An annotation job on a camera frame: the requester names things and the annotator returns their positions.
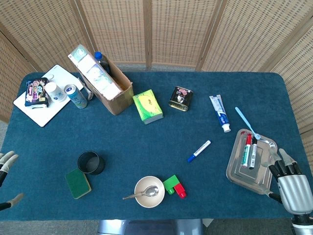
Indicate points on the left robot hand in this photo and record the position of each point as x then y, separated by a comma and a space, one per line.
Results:
7, 159

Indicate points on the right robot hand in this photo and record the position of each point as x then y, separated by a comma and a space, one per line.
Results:
293, 191

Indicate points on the black cup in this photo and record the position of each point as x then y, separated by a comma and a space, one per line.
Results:
97, 169

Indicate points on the blue marker pen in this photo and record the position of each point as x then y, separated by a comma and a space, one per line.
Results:
199, 151

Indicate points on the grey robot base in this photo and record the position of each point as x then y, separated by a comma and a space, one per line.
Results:
151, 227

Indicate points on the black marker pen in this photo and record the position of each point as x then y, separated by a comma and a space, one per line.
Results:
253, 156

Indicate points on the red marker pen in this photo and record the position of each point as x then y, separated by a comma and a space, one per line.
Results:
246, 151

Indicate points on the stainless steel tray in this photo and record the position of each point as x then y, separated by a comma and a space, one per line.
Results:
247, 178

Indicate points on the white board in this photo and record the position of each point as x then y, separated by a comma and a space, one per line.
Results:
46, 115

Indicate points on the black snack bag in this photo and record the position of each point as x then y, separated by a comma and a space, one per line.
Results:
36, 93

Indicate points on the green scouring sponge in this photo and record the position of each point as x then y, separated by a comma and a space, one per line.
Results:
77, 183

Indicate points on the white paper cup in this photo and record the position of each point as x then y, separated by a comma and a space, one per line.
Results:
55, 91

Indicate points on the light blue toothbrush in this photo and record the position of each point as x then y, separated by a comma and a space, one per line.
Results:
244, 120

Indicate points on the light blue beverage can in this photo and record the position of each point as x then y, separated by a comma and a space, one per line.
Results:
77, 98

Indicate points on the white blue toothpaste tube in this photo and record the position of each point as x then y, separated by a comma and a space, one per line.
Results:
219, 110

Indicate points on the red toy block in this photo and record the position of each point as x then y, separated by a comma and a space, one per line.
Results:
180, 189

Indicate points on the green toy block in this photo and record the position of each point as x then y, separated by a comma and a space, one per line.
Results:
170, 183

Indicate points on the pastel tissue multipack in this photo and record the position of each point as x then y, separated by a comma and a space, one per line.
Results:
95, 72

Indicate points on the brown cardboard box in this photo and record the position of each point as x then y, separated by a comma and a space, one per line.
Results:
119, 102

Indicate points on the blue-capped cola bottle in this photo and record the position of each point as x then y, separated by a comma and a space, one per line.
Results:
102, 61

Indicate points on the blue table cloth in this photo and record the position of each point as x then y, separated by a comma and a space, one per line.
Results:
146, 142

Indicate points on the beige bowl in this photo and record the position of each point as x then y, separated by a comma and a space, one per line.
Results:
143, 199

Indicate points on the metal spoon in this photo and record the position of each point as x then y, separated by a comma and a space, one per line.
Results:
151, 191

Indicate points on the black luncheon meat can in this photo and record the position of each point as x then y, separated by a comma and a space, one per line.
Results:
181, 98

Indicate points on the green tissue pack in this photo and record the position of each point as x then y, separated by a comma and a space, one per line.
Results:
148, 106

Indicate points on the wicker folding screen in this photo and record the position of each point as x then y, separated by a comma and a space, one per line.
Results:
171, 31

